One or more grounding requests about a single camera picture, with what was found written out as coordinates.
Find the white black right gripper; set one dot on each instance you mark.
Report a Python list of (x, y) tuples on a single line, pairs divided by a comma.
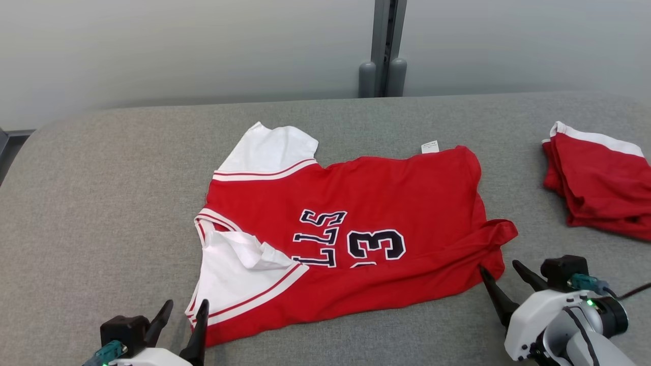
[(529, 325)]

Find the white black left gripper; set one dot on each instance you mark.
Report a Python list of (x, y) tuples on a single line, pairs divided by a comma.
[(152, 358)]

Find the red white-trimmed shorts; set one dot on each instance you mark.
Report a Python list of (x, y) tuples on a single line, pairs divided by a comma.
[(600, 178)]

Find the red white basketball jersey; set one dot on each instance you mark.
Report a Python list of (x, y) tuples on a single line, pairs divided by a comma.
[(396, 203)]

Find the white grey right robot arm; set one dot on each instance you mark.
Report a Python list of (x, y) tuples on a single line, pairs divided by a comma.
[(590, 351)]

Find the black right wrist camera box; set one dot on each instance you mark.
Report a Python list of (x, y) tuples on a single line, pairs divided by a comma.
[(562, 269)]

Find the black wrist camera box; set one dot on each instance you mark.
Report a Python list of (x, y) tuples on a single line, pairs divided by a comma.
[(122, 330), (562, 269)]

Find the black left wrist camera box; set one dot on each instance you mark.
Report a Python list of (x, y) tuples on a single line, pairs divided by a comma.
[(122, 330)]

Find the grey metal partition post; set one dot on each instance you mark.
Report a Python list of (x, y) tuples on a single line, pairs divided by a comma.
[(382, 51)]

